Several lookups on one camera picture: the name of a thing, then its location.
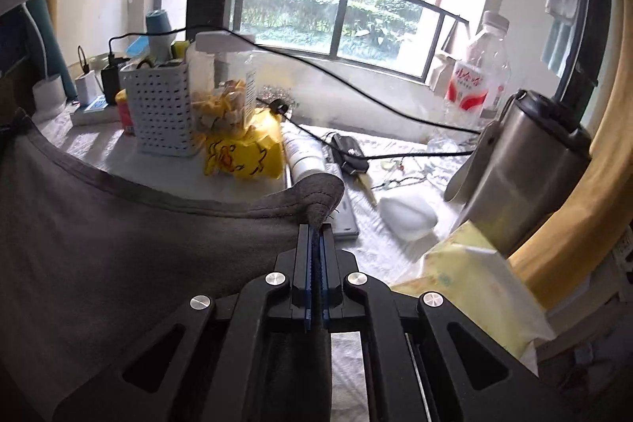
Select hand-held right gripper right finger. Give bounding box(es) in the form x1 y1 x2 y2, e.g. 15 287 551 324
321 224 574 422

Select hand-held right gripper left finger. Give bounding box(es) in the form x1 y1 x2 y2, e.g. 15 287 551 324
52 224 313 422

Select gray t-shirt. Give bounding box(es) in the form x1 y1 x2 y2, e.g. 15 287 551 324
0 108 345 422

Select white flat remote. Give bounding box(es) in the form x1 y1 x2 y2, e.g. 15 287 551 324
284 165 359 239

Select white computer mouse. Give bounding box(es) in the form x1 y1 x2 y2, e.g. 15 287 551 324
378 192 439 241

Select white tube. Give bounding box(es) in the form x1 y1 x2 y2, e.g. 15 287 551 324
284 130 327 180

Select black car key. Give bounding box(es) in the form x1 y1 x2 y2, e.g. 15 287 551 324
330 132 379 205

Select yellow snack bag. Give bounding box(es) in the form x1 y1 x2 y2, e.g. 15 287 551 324
204 108 285 180

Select yellow tissue pack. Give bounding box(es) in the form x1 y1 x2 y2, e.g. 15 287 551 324
390 221 557 358

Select clear snack jar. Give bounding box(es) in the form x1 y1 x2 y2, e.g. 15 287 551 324
188 31 258 138

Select white perforated basket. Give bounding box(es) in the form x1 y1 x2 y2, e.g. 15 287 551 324
119 59 196 156

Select steel thermos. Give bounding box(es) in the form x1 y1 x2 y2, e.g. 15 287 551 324
445 88 593 255

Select clear water bottle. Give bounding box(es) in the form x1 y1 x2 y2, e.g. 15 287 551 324
428 11 511 146

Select balcony railing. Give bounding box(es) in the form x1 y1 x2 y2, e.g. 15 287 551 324
155 0 470 83

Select black charger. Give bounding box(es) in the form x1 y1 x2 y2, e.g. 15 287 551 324
101 60 130 94

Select yellow curtain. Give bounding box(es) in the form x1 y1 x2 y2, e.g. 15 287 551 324
509 0 633 309

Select blue face mask pack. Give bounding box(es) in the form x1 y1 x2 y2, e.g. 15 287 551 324
126 37 154 63

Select white charger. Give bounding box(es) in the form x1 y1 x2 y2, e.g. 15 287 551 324
75 72 102 105

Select white desk lamp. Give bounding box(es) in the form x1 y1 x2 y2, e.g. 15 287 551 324
0 0 67 122

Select hanging pale teal pants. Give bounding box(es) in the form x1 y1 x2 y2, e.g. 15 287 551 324
541 19 574 77

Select teal curtain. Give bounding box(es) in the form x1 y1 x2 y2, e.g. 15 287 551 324
20 0 70 101

